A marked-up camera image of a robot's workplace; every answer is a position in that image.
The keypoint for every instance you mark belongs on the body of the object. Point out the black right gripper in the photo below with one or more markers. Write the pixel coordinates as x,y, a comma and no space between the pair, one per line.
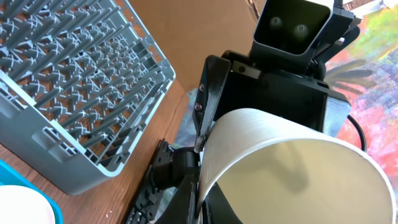
232,81

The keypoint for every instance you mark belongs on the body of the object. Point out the white cup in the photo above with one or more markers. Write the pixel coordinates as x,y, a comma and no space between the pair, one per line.
272,170

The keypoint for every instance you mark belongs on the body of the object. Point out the pink bowl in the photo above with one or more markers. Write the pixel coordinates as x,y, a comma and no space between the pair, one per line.
24,205

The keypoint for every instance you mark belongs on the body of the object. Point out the grey dishwasher rack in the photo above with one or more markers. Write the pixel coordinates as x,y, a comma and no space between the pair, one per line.
80,81

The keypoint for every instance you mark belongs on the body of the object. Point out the teal plastic tray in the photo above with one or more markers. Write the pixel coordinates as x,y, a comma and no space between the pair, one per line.
10,176

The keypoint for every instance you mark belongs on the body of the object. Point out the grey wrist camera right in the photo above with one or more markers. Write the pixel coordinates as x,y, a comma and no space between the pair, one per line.
291,33

